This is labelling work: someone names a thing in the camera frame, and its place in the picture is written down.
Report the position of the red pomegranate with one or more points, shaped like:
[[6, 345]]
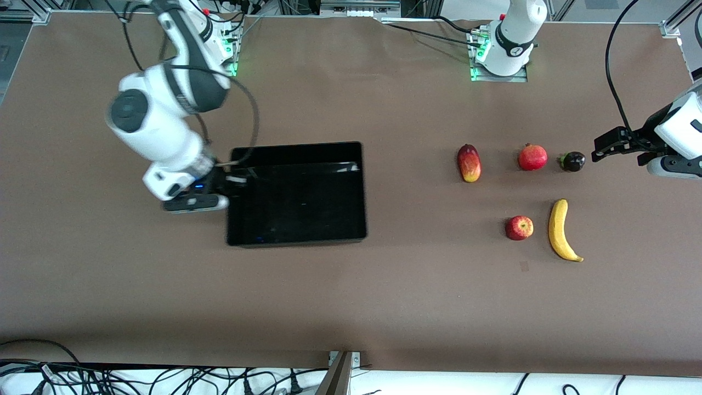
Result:
[[532, 157]]

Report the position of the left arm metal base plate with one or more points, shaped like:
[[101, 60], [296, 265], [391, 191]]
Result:
[[521, 78]]

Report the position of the metal camera stand pole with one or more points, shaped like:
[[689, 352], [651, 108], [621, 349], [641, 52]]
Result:
[[337, 378]]

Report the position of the red apple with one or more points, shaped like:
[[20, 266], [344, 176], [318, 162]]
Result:
[[519, 228]]

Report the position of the white power strip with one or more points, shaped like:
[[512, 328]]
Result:
[[359, 8]]

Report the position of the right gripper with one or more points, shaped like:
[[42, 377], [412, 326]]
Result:
[[221, 176]]

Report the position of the aluminium frame profile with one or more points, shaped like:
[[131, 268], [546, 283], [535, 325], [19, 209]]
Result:
[[24, 13], [677, 22]]

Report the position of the brown table cover sheet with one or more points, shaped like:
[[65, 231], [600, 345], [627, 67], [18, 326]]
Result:
[[329, 302]]

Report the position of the yellow banana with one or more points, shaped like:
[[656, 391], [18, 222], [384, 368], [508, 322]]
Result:
[[557, 230]]

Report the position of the red yellow mango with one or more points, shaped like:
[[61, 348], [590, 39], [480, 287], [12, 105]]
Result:
[[469, 163]]

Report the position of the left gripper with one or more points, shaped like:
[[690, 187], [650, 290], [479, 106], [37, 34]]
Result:
[[639, 137]]

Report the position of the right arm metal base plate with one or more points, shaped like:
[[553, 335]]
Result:
[[235, 55]]

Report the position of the black plastic box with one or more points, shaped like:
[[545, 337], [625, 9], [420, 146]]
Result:
[[301, 203]]

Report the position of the dark purple mangosteen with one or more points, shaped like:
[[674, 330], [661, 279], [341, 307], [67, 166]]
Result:
[[573, 162]]

